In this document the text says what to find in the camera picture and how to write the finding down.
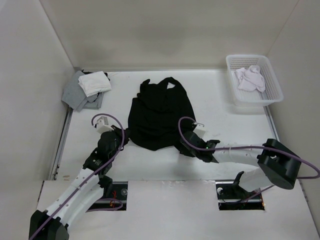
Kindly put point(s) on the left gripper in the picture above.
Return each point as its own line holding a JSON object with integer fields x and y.
{"x": 119, "y": 132}

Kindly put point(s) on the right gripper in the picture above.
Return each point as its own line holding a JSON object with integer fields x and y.
{"x": 183, "y": 150}

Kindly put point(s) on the black tank top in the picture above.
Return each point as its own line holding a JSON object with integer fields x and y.
{"x": 155, "y": 112}

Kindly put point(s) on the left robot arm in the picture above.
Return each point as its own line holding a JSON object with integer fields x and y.
{"x": 89, "y": 186}

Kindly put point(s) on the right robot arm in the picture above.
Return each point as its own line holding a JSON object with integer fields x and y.
{"x": 274, "y": 164}

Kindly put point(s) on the folded grey tank top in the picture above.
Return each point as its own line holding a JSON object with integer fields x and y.
{"x": 74, "y": 96}

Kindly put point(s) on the folded white tank top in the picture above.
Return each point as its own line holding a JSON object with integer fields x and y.
{"x": 94, "y": 83}

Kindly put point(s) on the white plastic mesh basket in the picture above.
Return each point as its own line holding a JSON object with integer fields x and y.
{"x": 273, "y": 92}

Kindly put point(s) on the crumpled white garment in basket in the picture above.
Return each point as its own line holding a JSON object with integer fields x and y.
{"x": 250, "y": 79}

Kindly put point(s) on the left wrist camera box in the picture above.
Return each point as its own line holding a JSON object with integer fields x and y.
{"x": 102, "y": 125}

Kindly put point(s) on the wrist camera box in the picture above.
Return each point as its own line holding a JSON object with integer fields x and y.
{"x": 102, "y": 125}
{"x": 199, "y": 129}

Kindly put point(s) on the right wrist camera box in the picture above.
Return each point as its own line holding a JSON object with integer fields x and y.
{"x": 199, "y": 129}

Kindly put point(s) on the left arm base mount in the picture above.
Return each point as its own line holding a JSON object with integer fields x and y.
{"x": 114, "y": 199}

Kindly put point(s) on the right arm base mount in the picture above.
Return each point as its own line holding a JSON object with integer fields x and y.
{"x": 234, "y": 198}

